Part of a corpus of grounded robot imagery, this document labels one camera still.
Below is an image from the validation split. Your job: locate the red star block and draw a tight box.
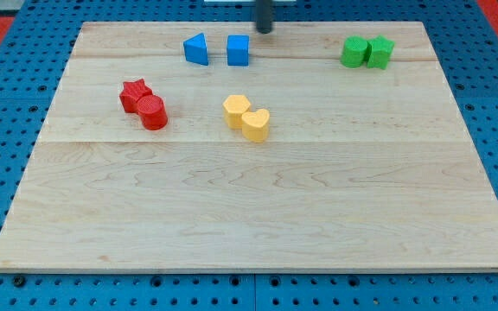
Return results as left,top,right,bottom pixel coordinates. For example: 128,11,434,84
119,79,153,113

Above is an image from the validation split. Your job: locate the blue cube block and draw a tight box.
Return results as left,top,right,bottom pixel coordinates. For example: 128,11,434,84
227,35,249,67

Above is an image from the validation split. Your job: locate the green star block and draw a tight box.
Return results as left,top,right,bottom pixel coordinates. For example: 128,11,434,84
367,35,395,70

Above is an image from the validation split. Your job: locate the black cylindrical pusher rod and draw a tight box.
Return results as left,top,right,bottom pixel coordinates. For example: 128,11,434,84
255,0,273,34

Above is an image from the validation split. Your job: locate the wooden board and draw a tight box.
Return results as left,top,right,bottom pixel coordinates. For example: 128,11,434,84
0,22,498,275

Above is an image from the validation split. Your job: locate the blue triangle block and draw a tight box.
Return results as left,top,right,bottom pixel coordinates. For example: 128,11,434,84
183,33,209,66

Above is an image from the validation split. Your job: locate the yellow heart block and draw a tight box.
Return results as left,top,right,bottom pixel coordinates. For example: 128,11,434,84
241,109,270,143

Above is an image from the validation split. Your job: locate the red cylinder block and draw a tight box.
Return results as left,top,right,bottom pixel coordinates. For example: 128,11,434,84
137,95,169,130

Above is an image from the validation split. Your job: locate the yellow hexagon block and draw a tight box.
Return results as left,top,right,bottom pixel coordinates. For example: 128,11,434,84
222,94,251,130

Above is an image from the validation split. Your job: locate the green cylinder block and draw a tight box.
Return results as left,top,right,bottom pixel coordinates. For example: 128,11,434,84
340,36,368,68

